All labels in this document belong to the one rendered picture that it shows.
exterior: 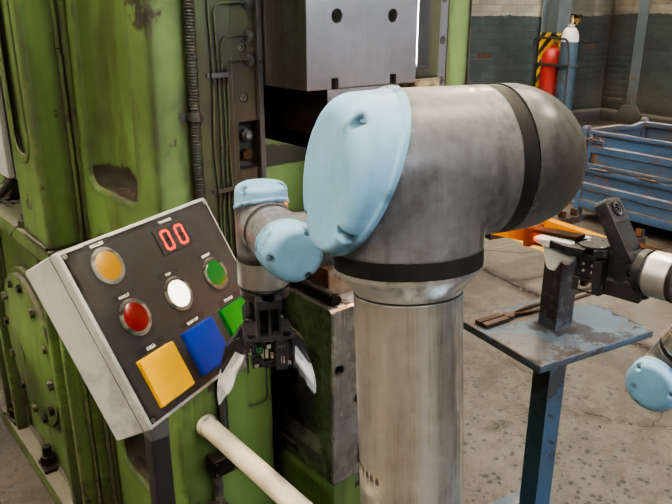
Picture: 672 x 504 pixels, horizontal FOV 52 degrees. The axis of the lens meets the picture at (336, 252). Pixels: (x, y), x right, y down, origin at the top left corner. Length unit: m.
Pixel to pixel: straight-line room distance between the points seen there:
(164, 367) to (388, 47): 0.82
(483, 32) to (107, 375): 8.62
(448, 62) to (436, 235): 1.41
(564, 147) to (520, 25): 9.26
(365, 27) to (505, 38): 8.19
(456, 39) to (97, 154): 0.94
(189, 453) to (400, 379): 1.18
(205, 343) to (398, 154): 0.72
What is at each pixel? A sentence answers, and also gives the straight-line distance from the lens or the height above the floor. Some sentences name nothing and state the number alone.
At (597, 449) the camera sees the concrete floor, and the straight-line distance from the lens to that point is 2.79.
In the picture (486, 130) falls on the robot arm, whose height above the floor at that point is 1.44.
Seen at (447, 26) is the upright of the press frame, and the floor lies 1.48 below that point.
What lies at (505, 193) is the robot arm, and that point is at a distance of 0.50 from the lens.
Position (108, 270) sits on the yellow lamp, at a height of 1.16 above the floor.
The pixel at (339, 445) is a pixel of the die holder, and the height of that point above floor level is 0.57.
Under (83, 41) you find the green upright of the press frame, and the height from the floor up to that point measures 1.45.
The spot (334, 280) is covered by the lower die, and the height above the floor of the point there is 0.95.
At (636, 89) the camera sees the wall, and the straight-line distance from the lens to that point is 10.64.
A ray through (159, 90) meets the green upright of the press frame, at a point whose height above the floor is 1.37.
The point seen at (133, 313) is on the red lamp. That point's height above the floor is 1.10.
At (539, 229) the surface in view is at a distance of 1.30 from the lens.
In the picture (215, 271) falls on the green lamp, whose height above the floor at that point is 1.09.
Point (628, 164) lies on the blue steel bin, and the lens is 5.32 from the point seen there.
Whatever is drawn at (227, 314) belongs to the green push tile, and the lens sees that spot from 1.18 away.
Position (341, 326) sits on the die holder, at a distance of 1.49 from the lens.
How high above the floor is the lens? 1.51
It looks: 19 degrees down
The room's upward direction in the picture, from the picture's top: straight up
